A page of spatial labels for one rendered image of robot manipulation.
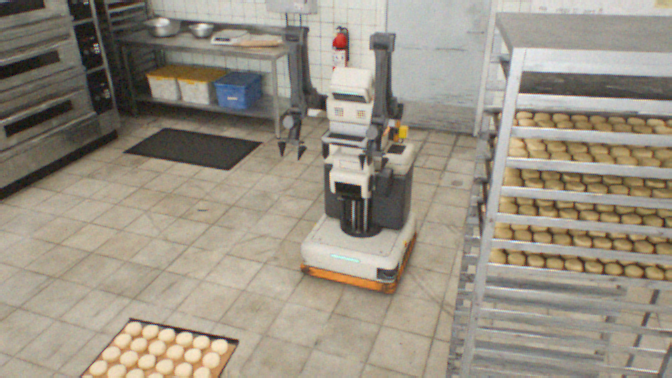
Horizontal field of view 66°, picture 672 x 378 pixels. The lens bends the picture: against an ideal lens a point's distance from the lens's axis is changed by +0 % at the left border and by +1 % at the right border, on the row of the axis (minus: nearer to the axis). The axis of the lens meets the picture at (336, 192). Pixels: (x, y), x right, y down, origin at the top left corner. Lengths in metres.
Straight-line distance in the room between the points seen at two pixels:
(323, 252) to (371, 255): 0.30
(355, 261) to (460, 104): 2.82
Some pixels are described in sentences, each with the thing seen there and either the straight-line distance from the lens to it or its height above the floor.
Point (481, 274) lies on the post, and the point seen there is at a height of 1.13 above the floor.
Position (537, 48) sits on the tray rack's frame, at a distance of 1.38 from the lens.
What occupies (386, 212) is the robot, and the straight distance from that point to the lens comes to 3.29.
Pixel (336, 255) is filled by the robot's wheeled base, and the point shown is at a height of 0.25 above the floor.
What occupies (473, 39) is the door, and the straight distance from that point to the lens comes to 5.36.
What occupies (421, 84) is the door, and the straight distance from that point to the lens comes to 5.55.
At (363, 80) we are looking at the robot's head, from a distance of 2.67.
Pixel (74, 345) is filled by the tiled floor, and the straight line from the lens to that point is 3.31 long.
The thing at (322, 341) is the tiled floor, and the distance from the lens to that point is 2.99.
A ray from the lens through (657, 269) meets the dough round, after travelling 1.86.
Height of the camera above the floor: 2.12
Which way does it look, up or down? 29 degrees down
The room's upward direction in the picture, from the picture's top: straight up
